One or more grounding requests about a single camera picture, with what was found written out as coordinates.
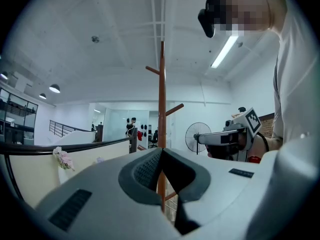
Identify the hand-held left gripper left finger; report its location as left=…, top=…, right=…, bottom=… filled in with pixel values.
left=117, top=147, right=164, bottom=206

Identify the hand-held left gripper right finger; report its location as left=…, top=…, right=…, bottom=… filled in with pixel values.
left=161, top=147, right=211, bottom=236

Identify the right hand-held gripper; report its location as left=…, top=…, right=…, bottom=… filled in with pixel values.
left=196, top=106, right=263, bottom=163

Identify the brown wooden coat rack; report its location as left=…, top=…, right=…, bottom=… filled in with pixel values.
left=136, top=40, right=185, bottom=214

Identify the person's right forearm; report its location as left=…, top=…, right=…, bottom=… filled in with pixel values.
left=252, top=135, right=284, bottom=160

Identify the standing fan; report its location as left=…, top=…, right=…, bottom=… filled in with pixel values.
left=184, top=122, right=212, bottom=155

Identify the person's white shirt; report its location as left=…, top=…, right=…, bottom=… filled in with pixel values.
left=272, top=0, right=320, bottom=145

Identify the long fluorescent ceiling light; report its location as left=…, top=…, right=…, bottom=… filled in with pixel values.
left=210, top=35, right=239, bottom=69

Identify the white vase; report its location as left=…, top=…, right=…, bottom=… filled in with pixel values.
left=57, top=165, right=71, bottom=185

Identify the pink flower bunch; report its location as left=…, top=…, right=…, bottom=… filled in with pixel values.
left=52, top=146, right=76, bottom=172

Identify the black stair railing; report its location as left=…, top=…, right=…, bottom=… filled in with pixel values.
left=49, top=119, right=97, bottom=138

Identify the curved black handrail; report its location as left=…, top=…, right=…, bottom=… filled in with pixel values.
left=0, top=136, right=132, bottom=156

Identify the person's head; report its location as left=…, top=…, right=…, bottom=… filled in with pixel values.
left=214, top=0, right=287, bottom=37

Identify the black framed glass partition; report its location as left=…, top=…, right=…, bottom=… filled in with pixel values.
left=0, top=87, right=39, bottom=145

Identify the dark newel post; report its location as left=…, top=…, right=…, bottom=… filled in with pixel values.
left=129, top=133, right=138, bottom=154

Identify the black head-mounted camera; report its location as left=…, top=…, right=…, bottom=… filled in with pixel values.
left=197, top=0, right=226, bottom=39

